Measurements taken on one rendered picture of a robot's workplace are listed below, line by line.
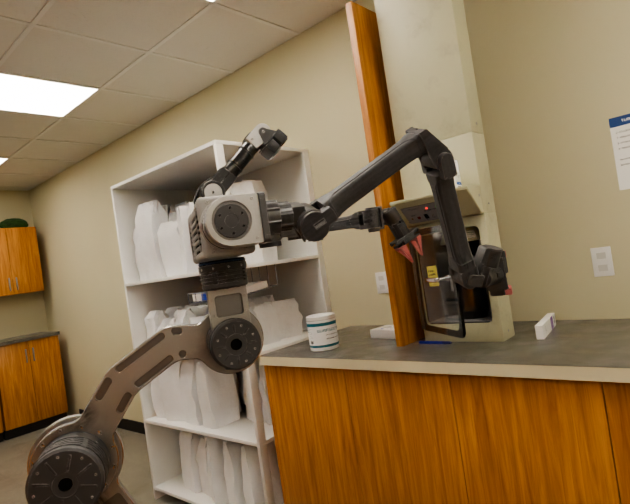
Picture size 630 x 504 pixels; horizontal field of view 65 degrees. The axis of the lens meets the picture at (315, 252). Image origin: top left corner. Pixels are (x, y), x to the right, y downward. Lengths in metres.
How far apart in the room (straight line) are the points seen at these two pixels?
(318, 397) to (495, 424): 0.74
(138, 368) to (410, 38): 1.54
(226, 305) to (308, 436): 0.96
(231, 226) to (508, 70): 1.57
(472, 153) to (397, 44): 0.55
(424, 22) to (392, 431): 1.54
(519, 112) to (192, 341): 1.62
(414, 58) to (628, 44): 0.77
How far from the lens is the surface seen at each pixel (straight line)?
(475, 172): 1.90
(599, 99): 2.25
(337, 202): 1.23
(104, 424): 1.54
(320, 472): 2.26
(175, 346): 1.50
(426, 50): 2.07
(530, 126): 2.31
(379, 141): 2.07
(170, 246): 2.95
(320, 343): 2.15
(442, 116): 1.98
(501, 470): 1.78
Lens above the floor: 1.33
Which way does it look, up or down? 1 degrees up
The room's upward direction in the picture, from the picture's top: 8 degrees counter-clockwise
